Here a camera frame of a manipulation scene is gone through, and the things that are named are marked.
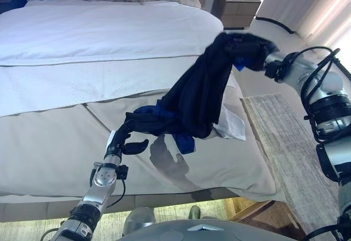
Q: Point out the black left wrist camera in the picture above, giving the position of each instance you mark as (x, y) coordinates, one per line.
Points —
(122, 171)

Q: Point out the white garment with blue tag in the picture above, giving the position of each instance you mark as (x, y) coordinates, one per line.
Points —
(233, 125)

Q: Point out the black garment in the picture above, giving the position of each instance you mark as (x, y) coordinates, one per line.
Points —
(200, 95)

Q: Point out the brown wooden nightstand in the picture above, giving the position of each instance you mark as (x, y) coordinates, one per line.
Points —
(235, 7)

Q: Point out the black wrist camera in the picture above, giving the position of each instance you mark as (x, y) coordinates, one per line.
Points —
(272, 69)
(122, 171)

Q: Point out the sheer white curtain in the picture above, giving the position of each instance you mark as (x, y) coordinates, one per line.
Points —
(310, 5)

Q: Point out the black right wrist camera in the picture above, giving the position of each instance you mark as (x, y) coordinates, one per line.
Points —
(272, 69)

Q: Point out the large bed, beige cover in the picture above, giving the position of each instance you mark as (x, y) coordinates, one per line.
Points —
(68, 147)

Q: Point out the dark blue garment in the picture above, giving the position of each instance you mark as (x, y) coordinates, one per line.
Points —
(185, 143)

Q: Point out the silver robot left leg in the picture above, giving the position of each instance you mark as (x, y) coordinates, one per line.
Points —
(140, 219)

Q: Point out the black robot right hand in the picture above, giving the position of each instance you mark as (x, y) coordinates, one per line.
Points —
(255, 49)

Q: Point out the grey robot torso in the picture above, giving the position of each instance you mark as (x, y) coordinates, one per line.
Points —
(205, 234)

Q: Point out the brown wicker basket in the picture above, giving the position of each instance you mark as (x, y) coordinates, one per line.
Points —
(255, 209)

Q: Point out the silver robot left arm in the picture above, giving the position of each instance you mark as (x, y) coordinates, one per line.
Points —
(97, 191)

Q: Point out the black curved floor track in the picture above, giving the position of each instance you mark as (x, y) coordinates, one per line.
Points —
(274, 22)

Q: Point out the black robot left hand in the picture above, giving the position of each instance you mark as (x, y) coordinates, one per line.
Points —
(116, 146)

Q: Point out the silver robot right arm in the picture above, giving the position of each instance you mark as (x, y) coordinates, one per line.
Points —
(326, 98)

